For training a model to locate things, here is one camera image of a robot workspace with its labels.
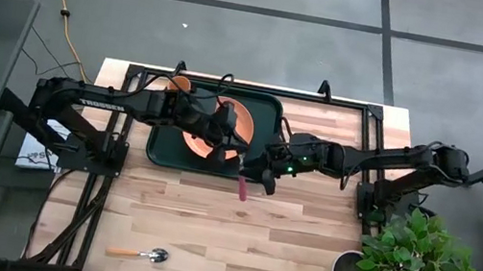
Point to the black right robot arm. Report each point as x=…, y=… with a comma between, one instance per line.
x=393, y=162

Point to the orange plate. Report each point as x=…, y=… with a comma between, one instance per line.
x=243, y=121

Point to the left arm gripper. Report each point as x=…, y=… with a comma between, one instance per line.
x=191, y=115

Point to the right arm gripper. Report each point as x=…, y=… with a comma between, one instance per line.
x=301, y=157

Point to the black table frame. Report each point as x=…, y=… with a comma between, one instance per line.
x=325, y=100

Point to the white printed box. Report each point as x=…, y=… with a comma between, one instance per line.
x=32, y=153

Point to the dark green tray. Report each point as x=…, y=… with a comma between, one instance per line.
x=162, y=147

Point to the orange cup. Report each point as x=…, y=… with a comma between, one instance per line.
x=180, y=81

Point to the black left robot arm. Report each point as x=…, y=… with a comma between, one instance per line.
x=96, y=100

